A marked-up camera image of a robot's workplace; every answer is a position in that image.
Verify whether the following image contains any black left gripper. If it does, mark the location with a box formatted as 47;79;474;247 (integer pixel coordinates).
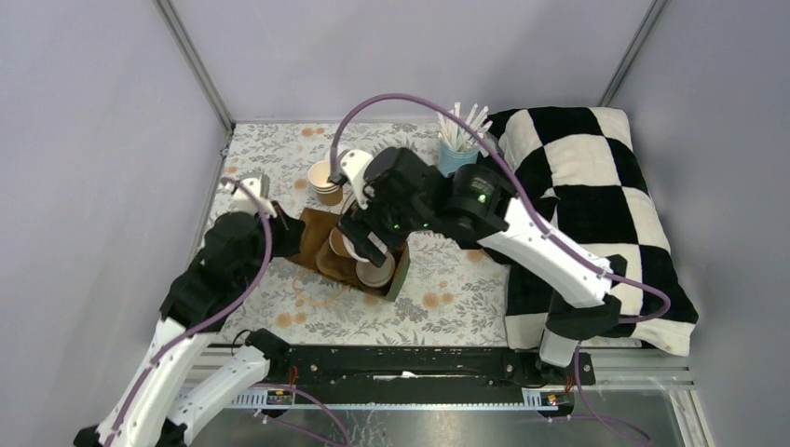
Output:
238;198;306;290

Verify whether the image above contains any green brown paper bag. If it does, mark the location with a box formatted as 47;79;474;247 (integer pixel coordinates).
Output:
288;208;411;302

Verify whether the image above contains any stack of brown paper cups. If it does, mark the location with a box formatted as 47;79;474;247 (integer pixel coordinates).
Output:
307;160;344;206

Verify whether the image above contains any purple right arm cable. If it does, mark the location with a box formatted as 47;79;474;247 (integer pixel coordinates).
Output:
330;93;672;447

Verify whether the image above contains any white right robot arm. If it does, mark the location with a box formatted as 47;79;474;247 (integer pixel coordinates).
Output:
335;147;620;384

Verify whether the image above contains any white wrapped straws bundle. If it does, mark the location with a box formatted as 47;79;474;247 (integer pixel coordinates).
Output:
437;102;492;153

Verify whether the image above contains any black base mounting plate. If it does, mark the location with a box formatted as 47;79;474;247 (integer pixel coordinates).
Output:
233;331;596;406

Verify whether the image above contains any black white checkered blanket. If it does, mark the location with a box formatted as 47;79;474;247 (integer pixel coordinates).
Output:
489;106;699;357

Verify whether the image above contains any blue straw holder cup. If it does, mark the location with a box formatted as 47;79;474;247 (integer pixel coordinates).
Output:
437;141;479;177

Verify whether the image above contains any aluminium frame rail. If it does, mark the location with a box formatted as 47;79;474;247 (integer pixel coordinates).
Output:
120;346;717;447

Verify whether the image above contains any brown paper cup with lid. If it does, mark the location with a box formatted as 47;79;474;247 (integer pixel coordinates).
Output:
329;227;369;263

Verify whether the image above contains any floral table mat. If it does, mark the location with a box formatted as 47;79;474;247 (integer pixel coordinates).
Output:
214;123;507;345

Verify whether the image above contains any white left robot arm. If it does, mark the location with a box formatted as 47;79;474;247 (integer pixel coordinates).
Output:
73;174;306;446

